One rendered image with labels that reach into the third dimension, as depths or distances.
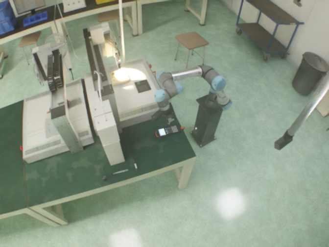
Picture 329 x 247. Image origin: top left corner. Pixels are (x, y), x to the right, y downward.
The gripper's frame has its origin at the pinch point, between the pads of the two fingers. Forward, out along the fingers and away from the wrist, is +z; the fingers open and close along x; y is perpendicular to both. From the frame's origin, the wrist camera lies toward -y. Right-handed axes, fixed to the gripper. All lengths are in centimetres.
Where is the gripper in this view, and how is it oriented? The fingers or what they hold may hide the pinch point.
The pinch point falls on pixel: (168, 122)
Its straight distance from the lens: 175.1
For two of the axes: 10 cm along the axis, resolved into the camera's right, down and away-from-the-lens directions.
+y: 9.3, -3.7, -0.3
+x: -3.0, -7.9, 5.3
